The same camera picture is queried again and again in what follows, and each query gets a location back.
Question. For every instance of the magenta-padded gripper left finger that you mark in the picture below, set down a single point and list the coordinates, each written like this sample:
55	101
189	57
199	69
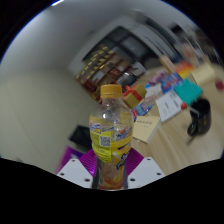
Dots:
75	171

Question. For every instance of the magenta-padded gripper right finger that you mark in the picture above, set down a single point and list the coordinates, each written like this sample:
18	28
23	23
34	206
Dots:
145	171

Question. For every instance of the yellow-capped clear drink bottle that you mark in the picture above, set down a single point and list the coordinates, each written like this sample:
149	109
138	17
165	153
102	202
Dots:
110	133

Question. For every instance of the pale yellow notebook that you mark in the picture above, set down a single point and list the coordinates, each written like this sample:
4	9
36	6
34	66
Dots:
203	74
146	128

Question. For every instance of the white book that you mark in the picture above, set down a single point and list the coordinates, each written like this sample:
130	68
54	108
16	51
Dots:
170	105

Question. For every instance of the yellow gift box red ribbon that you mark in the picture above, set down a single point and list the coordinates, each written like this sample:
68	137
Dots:
133	98

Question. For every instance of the red-tipped white stick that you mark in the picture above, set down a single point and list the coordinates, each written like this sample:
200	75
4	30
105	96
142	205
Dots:
184	106

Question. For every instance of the black mug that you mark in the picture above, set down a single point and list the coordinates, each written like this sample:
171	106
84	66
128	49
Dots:
201	116

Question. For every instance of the pink box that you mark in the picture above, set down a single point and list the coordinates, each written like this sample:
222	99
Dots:
156	79

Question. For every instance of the large blue picture book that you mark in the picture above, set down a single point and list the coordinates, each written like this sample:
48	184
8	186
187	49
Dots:
171	81

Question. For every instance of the wooden shelf unit with trophies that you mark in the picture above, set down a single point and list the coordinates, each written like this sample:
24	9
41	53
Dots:
100	71

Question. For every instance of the orange book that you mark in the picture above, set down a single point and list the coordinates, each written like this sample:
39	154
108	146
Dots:
184	69

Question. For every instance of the orange carton box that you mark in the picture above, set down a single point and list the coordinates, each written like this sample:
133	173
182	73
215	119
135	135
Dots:
166	63

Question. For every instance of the flat round red coaster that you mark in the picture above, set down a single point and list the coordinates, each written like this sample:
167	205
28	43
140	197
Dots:
220	85

